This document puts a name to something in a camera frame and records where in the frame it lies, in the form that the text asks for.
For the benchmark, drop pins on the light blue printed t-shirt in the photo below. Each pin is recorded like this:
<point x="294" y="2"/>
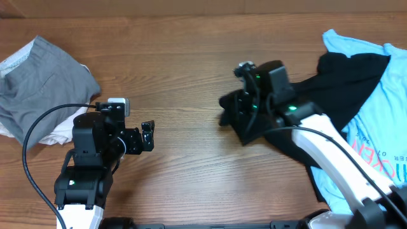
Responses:
<point x="378" y="131"/>

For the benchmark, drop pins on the white folded garment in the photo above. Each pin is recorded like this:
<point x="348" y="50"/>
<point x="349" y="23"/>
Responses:
<point x="62" y="132"/>

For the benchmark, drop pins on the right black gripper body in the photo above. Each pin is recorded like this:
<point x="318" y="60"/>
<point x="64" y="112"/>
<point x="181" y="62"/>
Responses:
<point x="254" y="102"/>

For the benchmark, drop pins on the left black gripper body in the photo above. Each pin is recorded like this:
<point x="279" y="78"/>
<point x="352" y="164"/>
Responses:
<point x="132" y="145"/>

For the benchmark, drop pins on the black t-shirt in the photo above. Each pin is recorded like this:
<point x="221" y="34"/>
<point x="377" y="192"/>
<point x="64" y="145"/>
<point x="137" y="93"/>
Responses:
<point x="340" y="88"/>

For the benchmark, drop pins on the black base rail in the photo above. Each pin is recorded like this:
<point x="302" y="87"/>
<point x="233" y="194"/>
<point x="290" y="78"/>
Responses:
<point x="128" y="223"/>

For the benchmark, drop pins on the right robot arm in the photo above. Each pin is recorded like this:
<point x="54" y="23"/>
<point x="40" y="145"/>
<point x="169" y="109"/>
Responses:
<point x="273" y="106"/>

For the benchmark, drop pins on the grey folded shorts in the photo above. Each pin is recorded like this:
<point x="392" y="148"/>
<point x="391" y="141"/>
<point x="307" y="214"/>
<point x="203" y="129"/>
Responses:
<point x="41" y="92"/>

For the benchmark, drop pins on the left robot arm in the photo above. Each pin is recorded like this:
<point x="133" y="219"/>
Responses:
<point x="100" y="142"/>

